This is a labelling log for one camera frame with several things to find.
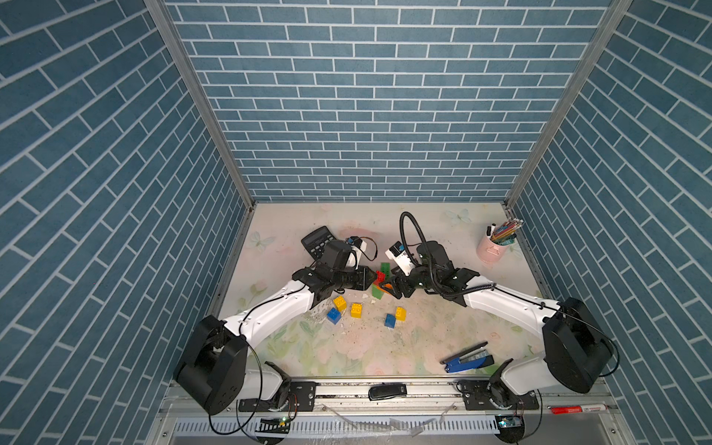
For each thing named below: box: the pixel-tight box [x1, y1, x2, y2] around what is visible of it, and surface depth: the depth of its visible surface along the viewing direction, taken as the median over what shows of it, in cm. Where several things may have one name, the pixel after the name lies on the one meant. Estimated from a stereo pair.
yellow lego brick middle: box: [350, 303, 363, 319], surface depth 88 cm
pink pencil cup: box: [476, 230, 509, 269], surface depth 98 cm
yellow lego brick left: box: [332, 295, 348, 313], surface depth 91 cm
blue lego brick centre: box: [383, 313, 396, 329], surface depth 88 cm
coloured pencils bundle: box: [485, 217, 524, 246], surface depth 97 cm
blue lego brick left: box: [326, 306, 343, 325], surface depth 88 cm
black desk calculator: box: [300, 225, 337, 261], surface depth 107 cm
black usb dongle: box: [368, 381, 407, 402], surface depth 75 cm
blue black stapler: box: [439, 341, 495, 374], surface depth 80 cm
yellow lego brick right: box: [394, 305, 407, 322], surface depth 90 cm
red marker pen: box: [546, 404, 609, 415], surface depth 73 cm
